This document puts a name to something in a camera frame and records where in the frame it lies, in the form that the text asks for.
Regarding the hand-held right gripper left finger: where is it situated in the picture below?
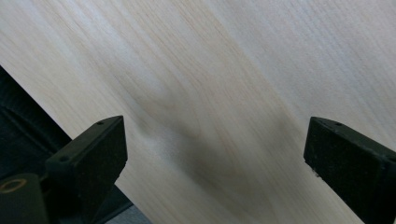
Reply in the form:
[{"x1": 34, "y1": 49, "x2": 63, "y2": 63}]
[{"x1": 45, "y1": 115, "x2": 129, "y2": 224}]

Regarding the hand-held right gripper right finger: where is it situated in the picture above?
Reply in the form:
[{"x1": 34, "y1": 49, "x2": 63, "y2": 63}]
[{"x1": 303, "y1": 116, "x2": 396, "y2": 224}]

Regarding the dark cloth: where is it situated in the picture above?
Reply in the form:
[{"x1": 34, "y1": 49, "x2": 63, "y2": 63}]
[{"x1": 0, "y1": 65, "x2": 134, "y2": 224}]

